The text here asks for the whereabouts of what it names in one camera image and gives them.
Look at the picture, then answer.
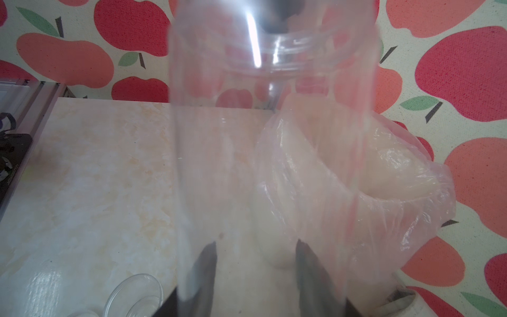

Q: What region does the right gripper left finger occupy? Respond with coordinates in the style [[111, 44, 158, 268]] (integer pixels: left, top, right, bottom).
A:
[[153, 242, 218, 316]]

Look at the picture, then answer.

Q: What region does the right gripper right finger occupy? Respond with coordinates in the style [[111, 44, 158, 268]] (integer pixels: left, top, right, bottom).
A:
[[295, 240, 361, 316]]

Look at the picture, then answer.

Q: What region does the clear tea jar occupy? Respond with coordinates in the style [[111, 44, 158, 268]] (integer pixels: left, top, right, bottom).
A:
[[169, 1, 378, 316]]

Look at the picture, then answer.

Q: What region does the white trash bin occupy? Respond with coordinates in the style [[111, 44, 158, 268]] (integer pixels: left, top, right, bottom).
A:
[[261, 130, 440, 314]]

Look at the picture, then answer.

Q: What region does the clear plastic bin liner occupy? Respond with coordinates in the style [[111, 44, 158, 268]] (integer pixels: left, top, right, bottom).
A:
[[253, 93, 456, 283]]

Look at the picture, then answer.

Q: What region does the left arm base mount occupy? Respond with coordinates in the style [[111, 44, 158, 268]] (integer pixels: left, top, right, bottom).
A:
[[1, 112, 32, 204]]

